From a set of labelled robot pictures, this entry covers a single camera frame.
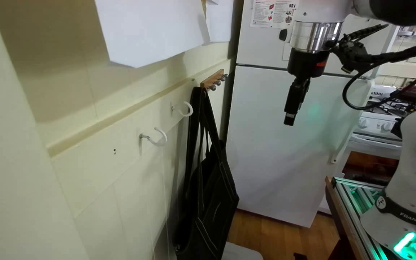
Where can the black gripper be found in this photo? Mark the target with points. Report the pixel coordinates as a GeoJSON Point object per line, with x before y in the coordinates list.
{"type": "Point", "coordinates": [309, 62]}

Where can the black tote bag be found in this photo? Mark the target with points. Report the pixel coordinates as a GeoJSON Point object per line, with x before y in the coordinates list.
{"type": "Point", "coordinates": [212, 202]}

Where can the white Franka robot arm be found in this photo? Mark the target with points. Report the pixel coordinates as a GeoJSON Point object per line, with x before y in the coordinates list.
{"type": "Point", "coordinates": [414, 159]}

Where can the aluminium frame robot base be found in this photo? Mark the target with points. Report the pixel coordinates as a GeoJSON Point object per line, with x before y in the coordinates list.
{"type": "Point", "coordinates": [349, 202]}

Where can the wooden hook rack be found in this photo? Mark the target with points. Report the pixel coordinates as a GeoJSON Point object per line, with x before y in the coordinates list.
{"type": "Point", "coordinates": [212, 79]}

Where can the white refrigerator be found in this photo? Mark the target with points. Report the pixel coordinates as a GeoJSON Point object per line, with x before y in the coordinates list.
{"type": "Point", "coordinates": [270, 163]}

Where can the white kitchen stove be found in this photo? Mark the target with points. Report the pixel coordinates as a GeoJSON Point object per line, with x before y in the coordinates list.
{"type": "Point", "coordinates": [375, 122]}

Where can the flyer with red print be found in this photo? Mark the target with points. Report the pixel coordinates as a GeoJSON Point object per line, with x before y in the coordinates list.
{"type": "Point", "coordinates": [270, 11]}

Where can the narrow white paper sheet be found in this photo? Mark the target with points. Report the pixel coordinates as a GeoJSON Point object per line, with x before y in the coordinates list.
{"type": "Point", "coordinates": [219, 21]}

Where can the large white paper sheet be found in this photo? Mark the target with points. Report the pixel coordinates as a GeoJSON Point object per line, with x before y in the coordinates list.
{"type": "Point", "coordinates": [154, 29]}

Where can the white plastic bin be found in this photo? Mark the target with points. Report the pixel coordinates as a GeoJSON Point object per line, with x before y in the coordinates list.
{"type": "Point", "coordinates": [241, 251]}

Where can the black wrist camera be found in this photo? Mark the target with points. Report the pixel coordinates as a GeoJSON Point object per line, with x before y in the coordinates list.
{"type": "Point", "coordinates": [352, 52]}

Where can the white wall hook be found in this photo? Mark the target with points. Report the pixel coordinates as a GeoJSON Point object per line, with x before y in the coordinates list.
{"type": "Point", "coordinates": [186, 112]}
{"type": "Point", "coordinates": [157, 143]}

